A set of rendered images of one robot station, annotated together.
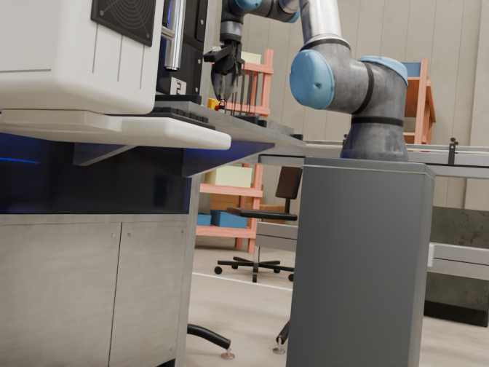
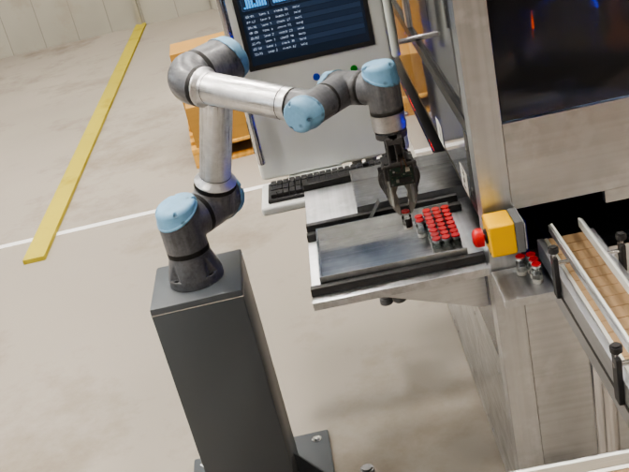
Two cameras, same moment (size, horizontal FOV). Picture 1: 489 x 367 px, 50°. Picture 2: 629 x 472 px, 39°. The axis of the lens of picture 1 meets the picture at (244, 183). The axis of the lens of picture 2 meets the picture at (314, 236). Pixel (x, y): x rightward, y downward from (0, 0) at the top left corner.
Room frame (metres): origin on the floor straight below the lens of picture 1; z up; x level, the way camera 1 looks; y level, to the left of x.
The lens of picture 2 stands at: (3.30, -0.85, 1.86)
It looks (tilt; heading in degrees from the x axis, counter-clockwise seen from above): 25 degrees down; 156
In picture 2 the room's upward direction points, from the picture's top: 13 degrees counter-clockwise
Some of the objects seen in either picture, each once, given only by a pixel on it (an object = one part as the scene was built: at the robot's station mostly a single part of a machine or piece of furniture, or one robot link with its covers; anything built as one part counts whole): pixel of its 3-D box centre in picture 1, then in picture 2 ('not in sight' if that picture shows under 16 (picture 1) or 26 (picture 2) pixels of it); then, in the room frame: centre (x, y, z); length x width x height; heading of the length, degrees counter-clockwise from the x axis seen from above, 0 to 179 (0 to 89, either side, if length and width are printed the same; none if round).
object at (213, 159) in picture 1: (228, 161); (413, 293); (1.72, 0.06, 0.79); 0.34 x 0.03 x 0.13; 63
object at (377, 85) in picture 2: (233, 8); (381, 87); (1.70, 0.09, 1.30); 0.09 x 0.08 x 0.11; 23
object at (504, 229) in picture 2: (209, 109); (503, 232); (1.96, 0.16, 0.99); 0.08 x 0.07 x 0.07; 63
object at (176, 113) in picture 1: (105, 117); (329, 179); (0.97, 0.27, 0.82); 0.40 x 0.14 x 0.02; 63
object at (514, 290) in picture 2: not in sight; (531, 283); (1.99, 0.19, 0.87); 0.14 x 0.13 x 0.02; 63
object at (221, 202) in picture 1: (250, 208); not in sight; (8.36, -0.14, 0.41); 1.39 x 1.00 x 0.82; 155
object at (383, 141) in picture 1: (375, 142); (192, 261); (1.17, -0.29, 0.84); 0.15 x 0.15 x 0.10
